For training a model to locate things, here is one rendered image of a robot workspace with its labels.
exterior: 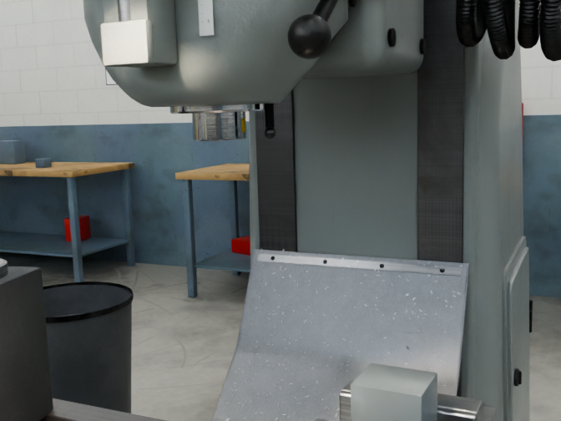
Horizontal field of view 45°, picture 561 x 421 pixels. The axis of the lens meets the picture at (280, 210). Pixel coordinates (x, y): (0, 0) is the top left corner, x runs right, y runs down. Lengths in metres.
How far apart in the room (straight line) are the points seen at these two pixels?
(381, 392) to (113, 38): 0.34
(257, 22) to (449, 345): 0.54
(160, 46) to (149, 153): 5.32
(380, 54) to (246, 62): 0.19
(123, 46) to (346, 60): 0.25
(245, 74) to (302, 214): 0.49
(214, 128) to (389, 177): 0.41
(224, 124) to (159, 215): 5.26
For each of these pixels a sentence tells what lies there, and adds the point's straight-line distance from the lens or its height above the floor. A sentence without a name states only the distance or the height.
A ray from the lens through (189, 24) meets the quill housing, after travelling 0.52.
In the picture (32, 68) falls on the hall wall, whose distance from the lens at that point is 6.62.
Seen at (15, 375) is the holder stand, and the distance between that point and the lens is 0.86.
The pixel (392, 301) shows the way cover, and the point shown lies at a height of 1.04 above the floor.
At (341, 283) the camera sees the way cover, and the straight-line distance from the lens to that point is 0.97.
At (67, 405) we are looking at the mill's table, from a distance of 0.95.
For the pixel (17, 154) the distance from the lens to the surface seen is 6.38.
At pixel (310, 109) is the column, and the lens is 0.98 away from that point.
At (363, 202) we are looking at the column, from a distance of 0.96.
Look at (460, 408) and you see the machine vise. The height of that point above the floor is 1.05.
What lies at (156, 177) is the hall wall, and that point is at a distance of 5.81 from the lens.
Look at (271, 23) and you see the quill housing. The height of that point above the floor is 1.37.
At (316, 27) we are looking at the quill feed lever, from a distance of 0.47.
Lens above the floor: 1.31
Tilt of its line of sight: 9 degrees down
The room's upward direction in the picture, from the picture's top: 2 degrees counter-clockwise
